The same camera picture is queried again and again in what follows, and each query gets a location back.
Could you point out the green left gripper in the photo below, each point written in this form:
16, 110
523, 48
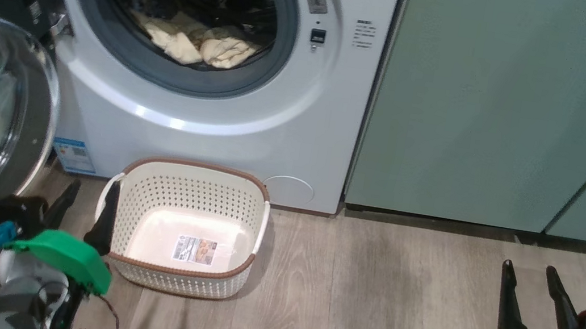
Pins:
65, 256

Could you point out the cream yellow printed garment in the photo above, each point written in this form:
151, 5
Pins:
201, 45

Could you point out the cream perforated basket brown rim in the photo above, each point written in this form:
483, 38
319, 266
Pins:
192, 190

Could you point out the grey rubber door gasket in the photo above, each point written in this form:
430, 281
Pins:
115, 42

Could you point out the white front-load washing machine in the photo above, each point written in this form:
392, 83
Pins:
303, 131

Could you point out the blue energy label sticker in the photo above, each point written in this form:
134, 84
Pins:
73, 156

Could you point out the paper product label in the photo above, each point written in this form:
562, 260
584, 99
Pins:
195, 250

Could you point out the round drain filter cover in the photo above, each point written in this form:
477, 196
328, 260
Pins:
289, 191

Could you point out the wide sage green cabinet panel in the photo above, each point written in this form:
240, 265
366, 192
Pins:
480, 99

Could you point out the small black text sticker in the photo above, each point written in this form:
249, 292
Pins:
363, 34

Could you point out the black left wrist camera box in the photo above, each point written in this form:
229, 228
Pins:
19, 212

